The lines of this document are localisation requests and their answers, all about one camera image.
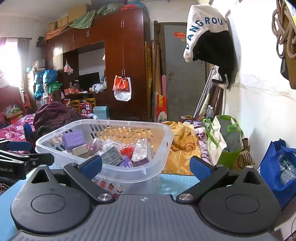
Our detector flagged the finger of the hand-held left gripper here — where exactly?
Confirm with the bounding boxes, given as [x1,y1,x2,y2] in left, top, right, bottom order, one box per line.
[0,149,55,166]
[0,138,33,152]

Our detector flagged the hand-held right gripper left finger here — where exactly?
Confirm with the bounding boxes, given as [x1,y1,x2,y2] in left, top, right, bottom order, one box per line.
[30,155,116,205]

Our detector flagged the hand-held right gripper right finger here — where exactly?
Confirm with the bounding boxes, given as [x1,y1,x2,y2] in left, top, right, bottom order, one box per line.
[176,156,264,204]

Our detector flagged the tan brown box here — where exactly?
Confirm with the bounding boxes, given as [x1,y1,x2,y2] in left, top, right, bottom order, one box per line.
[72,144,89,156]

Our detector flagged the white printed box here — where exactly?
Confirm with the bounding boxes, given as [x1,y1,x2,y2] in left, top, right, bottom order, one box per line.
[99,144,125,166]

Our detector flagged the purple clear-wrapped packet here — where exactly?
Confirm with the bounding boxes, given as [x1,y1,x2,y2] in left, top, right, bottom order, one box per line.
[91,137,114,152]

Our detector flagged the pile of packets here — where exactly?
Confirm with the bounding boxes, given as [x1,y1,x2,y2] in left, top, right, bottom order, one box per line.
[119,148,156,168]

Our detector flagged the lavender box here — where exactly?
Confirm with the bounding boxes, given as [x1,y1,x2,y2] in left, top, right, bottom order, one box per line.
[62,130,85,150]

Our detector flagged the orange-red packet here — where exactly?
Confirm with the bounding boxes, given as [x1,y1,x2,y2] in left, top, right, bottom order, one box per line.
[119,144,136,158]

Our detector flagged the white plastic basket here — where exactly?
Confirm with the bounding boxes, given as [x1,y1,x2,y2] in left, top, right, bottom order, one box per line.
[35,119,174,195]

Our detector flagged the silver foil packet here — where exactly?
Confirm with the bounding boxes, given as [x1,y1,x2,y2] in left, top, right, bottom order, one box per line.
[131,138,152,161]

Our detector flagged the pink floral blanket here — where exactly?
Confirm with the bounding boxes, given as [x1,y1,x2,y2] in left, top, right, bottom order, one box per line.
[0,113,35,142]

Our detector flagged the yellow patterned blanket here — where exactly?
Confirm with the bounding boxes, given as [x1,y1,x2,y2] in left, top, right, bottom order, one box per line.
[163,121,201,175]

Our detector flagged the green and white tote bag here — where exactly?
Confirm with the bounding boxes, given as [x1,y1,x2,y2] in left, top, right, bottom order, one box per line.
[203,115,244,168]

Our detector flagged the brown paper bag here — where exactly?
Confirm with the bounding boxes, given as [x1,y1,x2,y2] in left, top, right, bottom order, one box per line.
[232,138,257,171]

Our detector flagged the small red chair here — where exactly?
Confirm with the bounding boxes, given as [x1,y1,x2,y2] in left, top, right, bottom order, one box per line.
[22,93,31,109]

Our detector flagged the pile of dark clothes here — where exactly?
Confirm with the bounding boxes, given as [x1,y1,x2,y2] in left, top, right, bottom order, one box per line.
[33,101,93,139]

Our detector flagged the teal box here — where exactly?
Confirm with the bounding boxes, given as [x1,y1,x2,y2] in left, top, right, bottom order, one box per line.
[93,106,110,120]

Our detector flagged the red gift box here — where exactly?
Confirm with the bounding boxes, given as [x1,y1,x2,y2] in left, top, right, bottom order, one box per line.
[80,101,93,114]

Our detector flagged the yellow wooden stool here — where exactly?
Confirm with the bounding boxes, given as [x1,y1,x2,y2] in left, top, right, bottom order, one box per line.
[69,98,96,109]

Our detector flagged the blue tote bag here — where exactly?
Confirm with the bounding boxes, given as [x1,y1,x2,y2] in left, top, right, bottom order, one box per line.
[258,139,296,209]

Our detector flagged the metal crutches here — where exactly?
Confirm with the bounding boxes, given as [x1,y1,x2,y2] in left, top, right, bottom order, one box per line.
[193,67,216,118]

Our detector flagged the red gift bag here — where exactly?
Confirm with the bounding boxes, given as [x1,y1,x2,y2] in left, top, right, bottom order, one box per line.
[156,94,167,123]

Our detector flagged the blue plastic bag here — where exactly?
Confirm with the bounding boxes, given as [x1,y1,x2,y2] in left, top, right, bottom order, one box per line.
[33,70,58,100]

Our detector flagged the grey door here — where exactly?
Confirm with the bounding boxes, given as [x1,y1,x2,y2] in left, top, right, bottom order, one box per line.
[164,24,208,122]

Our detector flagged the orange and white plastic bag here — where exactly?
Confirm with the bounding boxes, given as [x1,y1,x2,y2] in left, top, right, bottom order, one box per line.
[112,75,132,101]

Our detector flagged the wrapped water bottle pack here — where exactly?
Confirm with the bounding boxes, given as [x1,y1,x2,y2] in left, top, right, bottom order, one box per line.
[277,152,296,184]

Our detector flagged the black monitor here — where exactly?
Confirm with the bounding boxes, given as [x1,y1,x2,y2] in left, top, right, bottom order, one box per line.
[79,72,100,92]

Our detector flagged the grey curtain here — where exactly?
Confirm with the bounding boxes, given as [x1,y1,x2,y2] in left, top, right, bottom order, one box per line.
[17,38,31,88]

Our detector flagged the small hanging plastic bag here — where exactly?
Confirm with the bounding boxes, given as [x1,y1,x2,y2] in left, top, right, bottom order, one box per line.
[63,60,74,76]

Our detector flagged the wooden boards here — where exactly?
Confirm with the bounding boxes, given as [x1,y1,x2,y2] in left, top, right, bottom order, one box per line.
[144,40,162,122]

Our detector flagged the brown wooden wardrobe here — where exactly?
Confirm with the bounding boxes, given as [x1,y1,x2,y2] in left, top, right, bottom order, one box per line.
[45,9,151,122]

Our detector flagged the orange cloth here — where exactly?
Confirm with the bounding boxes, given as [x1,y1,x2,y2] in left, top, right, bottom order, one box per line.
[45,25,70,41]

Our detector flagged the small cardboard box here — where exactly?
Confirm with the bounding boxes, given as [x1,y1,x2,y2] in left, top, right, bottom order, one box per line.
[47,15,68,32]

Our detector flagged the green cloth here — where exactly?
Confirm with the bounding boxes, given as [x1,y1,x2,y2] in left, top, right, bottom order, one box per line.
[69,3,125,29]

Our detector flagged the large cardboard box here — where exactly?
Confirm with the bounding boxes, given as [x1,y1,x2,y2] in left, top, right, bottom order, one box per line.
[68,3,91,22]

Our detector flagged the white and black hoodie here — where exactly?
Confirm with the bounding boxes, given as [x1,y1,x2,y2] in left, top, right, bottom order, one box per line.
[183,3,235,90]

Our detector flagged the coiled rope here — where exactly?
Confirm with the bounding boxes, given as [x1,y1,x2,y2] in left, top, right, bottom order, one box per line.
[272,0,296,59]

